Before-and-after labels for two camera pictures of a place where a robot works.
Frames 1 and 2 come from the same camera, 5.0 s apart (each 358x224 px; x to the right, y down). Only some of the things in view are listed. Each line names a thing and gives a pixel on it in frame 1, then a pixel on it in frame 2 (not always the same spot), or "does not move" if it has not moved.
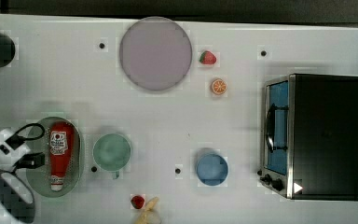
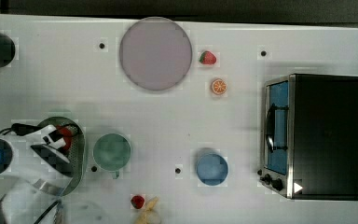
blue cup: [212, 169] does not move
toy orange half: [219, 86] does not move
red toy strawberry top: [208, 58] does not move
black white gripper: [16, 147] -> [52, 137]
